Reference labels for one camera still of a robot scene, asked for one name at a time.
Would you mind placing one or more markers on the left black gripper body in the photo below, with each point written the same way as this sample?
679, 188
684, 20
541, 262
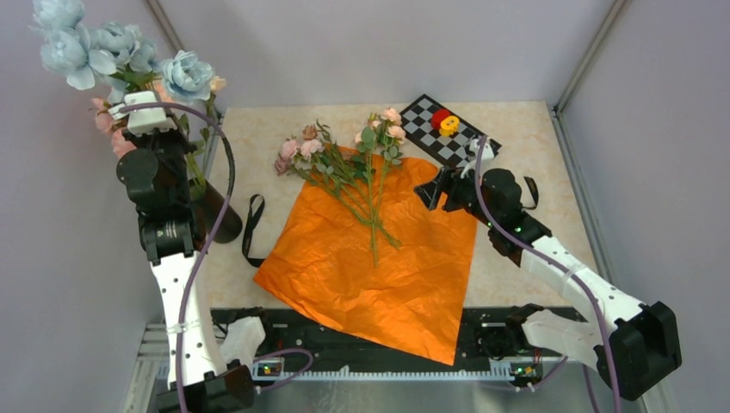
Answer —
170, 145

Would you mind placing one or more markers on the peach flower stem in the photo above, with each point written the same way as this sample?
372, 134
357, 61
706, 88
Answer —
197, 160

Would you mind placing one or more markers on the orange paper flower bouquet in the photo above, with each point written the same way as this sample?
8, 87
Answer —
354, 177

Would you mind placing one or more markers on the orange wrapping paper sheet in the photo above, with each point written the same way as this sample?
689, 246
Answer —
322, 267

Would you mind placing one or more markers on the blue flower stem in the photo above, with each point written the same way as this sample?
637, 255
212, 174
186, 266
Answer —
118, 55

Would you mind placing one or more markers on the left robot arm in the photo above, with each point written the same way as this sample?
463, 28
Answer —
173, 235

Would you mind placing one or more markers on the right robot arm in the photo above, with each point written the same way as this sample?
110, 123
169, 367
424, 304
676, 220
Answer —
630, 344

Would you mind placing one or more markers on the black cylindrical vase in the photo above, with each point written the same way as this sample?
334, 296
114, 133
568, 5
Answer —
208, 204

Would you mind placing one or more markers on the pink and white flower stems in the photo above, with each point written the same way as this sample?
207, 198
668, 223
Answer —
107, 125

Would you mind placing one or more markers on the red round toy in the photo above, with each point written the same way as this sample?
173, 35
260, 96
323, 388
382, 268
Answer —
438, 117

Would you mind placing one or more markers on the black white chessboard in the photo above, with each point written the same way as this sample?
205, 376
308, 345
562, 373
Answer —
450, 151

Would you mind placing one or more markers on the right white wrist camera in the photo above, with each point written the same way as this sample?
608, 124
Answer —
479, 148

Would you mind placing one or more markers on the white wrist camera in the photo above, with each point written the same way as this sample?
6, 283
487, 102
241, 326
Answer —
479, 148
143, 113

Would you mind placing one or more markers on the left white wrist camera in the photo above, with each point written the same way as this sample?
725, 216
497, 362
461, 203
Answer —
143, 113

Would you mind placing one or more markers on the yellow ring toy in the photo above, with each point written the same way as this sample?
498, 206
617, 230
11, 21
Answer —
449, 126

